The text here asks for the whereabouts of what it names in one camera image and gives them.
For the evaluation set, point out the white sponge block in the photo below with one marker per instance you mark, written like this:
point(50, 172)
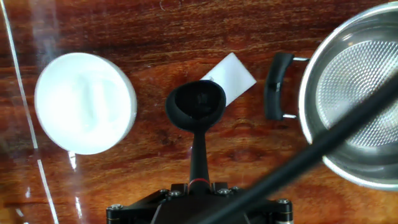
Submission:
point(233, 77)

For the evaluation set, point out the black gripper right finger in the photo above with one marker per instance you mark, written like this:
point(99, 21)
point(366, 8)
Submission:
point(273, 211)

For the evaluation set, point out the wood pattern table mat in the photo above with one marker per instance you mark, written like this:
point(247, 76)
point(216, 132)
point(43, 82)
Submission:
point(155, 31)

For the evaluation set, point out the white ceramic bowl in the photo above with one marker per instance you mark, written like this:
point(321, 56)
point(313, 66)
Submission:
point(85, 102)

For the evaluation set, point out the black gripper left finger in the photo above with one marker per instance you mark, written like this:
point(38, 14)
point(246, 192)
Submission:
point(136, 213)

